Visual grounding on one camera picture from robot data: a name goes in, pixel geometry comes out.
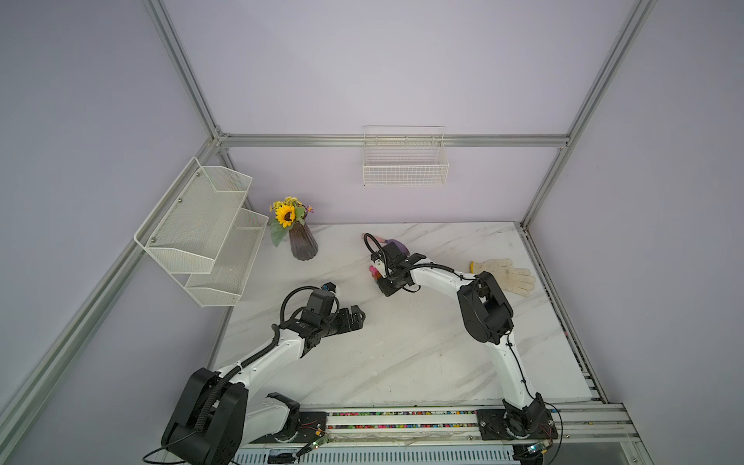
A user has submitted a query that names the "white knit work glove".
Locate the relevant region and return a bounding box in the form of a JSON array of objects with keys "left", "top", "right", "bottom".
[{"left": 469, "top": 259, "right": 536, "bottom": 298}]

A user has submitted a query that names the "pink lego brick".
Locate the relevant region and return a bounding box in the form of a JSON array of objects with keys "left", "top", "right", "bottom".
[{"left": 369, "top": 265, "right": 383, "bottom": 280}]

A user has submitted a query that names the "white wire wall basket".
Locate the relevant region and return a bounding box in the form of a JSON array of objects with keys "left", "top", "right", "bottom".
[{"left": 362, "top": 125, "right": 450, "bottom": 187}]

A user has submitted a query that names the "aluminium frame post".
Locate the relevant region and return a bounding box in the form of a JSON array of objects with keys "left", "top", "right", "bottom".
[{"left": 520, "top": 0, "right": 657, "bottom": 231}]

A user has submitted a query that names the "lower white mesh shelf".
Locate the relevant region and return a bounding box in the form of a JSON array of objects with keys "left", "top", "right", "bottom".
[{"left": 185, "top": 208, "right": 269, "bottom": 307}]

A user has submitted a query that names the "upper white mesh shelf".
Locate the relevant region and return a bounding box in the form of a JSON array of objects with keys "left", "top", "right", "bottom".
[{"left": 134, "top": 158, "right": 253, "bottom": 274}]

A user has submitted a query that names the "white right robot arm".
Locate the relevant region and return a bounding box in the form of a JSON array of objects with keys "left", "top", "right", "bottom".
[{"left": 366, "top": 234, "right": 555, "bottom": 442}]

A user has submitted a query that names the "dark glass vase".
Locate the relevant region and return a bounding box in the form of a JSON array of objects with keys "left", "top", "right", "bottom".
[{"left": 289, "top": 223, "right": 319, "bottom": 262}]

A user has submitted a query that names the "white mesh shelf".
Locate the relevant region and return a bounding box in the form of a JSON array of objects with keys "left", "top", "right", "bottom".
[
  {"left": 185, "top": 208, "right": 269, "bottom": 307},
  {"left": 134, "top": 158, "right": 253, "bottom": 274}
]

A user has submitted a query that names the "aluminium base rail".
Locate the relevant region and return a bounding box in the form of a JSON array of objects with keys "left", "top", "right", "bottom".
[{"left": 233, "top": 402, "right": 653, "bottom": 464}]

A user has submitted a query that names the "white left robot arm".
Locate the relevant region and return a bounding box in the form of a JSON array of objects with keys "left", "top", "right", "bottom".
[{"left": 160, "top": 283, "right": 366, "bottom": 464}]

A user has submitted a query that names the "sunflower bouquet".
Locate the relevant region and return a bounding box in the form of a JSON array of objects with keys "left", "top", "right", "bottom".
[{"left": 269, "top": 197, "right": 314, "bottom": 247}]

